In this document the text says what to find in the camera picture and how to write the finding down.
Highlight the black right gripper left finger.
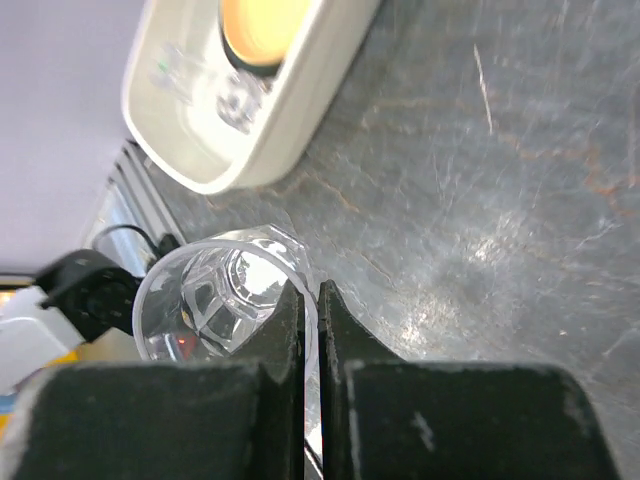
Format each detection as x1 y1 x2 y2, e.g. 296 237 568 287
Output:
1 284 305 479

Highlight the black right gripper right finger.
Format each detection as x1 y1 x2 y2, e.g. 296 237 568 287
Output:
318 281 619 479

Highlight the clear drinking glass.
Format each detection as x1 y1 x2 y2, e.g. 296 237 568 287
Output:
149 43 217 105
132 223 321 391

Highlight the small clear glass cup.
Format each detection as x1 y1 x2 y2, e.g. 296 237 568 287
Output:
216 70 271 134

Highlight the beige round plate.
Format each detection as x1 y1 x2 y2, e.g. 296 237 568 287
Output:
219 0 312 64

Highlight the blue ceramic plate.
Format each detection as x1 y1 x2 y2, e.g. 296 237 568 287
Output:
221 35 283 78

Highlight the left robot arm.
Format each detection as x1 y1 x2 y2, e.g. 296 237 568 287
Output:
1 249 141 396

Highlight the white rectangular basin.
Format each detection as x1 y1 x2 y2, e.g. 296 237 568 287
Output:
122 1 378 195

